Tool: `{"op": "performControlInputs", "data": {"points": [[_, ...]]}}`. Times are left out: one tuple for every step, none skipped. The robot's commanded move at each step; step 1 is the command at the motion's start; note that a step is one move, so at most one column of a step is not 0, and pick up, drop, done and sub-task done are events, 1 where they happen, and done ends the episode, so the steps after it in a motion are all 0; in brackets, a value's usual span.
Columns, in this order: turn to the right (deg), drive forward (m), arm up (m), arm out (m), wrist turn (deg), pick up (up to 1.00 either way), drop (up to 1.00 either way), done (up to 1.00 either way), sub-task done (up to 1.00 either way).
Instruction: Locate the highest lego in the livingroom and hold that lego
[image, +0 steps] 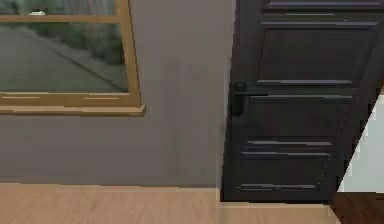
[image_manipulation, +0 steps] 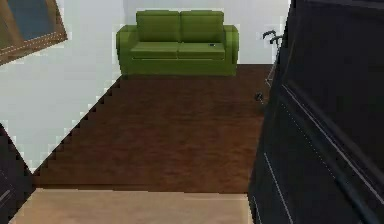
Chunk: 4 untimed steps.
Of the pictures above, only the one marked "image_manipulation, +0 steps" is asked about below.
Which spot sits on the dark door frame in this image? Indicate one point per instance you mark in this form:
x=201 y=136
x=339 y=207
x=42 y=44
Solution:
x=11 y=180

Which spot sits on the brown framed picture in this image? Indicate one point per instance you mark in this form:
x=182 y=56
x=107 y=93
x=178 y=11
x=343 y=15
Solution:
x=28 y=23

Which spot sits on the green two-seat sofa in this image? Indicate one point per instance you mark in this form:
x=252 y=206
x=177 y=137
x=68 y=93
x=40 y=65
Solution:
x=178 y=50

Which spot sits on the small black remote control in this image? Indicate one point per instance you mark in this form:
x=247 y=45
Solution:
x=212 y=45

